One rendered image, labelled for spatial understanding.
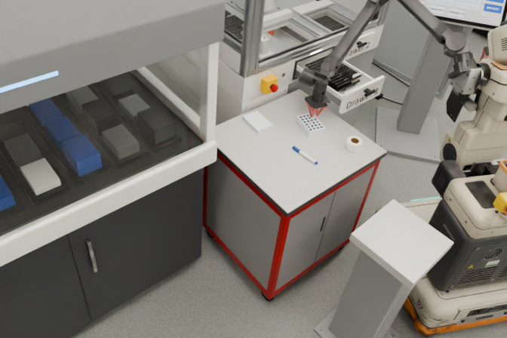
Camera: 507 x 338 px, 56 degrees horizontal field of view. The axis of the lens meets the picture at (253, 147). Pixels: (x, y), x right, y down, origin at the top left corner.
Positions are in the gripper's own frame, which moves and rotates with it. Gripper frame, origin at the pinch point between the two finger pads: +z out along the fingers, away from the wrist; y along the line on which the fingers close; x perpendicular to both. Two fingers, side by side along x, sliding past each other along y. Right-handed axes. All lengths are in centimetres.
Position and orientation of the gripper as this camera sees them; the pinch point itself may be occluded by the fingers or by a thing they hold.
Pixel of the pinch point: (314, 115)
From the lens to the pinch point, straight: 224.6
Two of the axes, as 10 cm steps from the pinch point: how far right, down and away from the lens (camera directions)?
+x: 4.2, 6.3, -6.5
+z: -0.9, 7.4, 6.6
